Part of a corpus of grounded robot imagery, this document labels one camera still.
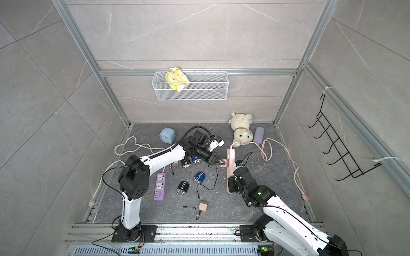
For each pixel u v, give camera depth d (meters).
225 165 0.80
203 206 0.80
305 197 0.88
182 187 0.86
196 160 0.95
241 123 1.10
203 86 1.01
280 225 0.59
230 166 0.79
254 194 0.57
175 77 0.87
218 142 0.78
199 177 0.89
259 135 1.10
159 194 0.83
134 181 0.50
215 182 0.90
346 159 0.64
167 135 1.03
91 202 0.86
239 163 0.71
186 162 0.95
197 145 0.73
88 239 0.73
